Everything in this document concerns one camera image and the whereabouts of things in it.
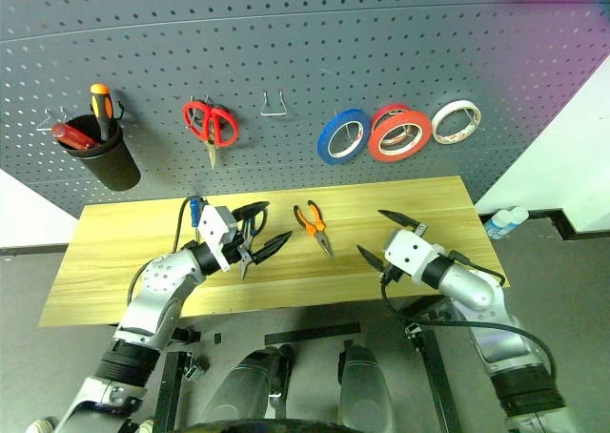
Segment blue tape roll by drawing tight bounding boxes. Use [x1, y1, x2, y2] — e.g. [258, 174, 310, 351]
[316, 108, 372, 166]

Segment black cup holder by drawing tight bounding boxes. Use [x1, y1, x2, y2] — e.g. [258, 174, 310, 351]
[64, 113, 142, 193]

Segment black metal table frame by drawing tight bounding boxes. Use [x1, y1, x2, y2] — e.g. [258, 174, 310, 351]
[113, 297, 463, 433]

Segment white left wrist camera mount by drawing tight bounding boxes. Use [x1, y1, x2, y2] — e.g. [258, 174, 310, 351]
[196, 205, 238, 273]

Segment red handled scissors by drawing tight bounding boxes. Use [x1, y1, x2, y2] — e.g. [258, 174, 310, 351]
[182, 99, 239, 170]

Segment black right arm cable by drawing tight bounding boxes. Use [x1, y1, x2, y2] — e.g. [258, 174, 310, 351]
[379, 249, 559, 381]

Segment silver left robot leg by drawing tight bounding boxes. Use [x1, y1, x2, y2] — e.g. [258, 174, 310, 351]
[199, 344, 295, 429]

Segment silver right robot leg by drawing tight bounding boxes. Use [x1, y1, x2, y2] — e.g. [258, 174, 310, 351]
[335, 341, 397, 432]

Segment dark rounded robot shape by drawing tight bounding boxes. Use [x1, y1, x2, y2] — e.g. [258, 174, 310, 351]
[175, 418, 382, 433]

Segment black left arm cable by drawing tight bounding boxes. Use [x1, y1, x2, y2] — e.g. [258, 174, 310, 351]
[126, 195, 211, 305]

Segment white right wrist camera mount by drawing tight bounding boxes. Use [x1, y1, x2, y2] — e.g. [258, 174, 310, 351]
[383, 228, 434, 282]

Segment dark grey pegboard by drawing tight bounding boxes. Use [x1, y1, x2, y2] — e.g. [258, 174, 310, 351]
[0, 0, 610, 219]

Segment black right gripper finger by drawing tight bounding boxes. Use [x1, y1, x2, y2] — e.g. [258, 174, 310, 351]
[377, 208, 424, 233]
[356, 244, 390, 275]

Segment orange black screwdriver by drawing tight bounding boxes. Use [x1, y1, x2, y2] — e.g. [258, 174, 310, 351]
[89, 83, 115, 143]

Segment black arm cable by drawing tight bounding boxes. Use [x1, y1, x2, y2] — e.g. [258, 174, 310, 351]
[379, 249, 559, 381]
[126, 195, 211, 305]

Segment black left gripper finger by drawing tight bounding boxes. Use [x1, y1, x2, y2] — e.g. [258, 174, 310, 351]
[248, 231, 293, 265]
[232, 201, 271, 220]

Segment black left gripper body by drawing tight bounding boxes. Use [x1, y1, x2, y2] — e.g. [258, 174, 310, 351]
[222, 232, 254, 268]

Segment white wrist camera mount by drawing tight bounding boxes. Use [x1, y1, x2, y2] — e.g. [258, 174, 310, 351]
[383, 228, 434, 282]
[196, 205, 238, 273]

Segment blue handled scissors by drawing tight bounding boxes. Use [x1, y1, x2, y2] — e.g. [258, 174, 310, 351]
[237, 207, 269, 280]

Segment blue white capped bottle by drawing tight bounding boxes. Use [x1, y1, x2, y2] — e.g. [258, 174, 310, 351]
[504, 206, 530, 229]
[483, 208, 519, 241]

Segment silver metal bracket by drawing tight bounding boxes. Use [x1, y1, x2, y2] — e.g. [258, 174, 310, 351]
[183, 356, 211, 381]

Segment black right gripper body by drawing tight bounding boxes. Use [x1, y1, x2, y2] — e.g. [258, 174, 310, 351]
[379, 262, 407, 286]

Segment orange black pliers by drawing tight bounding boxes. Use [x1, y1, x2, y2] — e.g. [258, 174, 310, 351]
[292, 199, 335, 258]

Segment silver robot leg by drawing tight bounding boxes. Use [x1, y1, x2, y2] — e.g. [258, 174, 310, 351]
[335, 341, 397, 432]
[199, 344, 295, 429]

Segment silver wire hook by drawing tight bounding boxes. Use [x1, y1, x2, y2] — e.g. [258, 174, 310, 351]
[35, 108, 71, 134]

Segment white tape roll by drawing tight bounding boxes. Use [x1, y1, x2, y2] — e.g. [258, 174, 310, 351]
[431, 99, 482, 146]

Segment silver wire pliers holder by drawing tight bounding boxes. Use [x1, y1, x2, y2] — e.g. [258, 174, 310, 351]
[259, 91, 290, 117]

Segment red handled screwdriver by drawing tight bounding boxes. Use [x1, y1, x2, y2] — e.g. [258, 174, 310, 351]
[51, 122, 100, 151]

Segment wide red tape roll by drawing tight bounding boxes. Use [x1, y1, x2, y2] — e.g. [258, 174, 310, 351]
[366, 111, 433, 163]

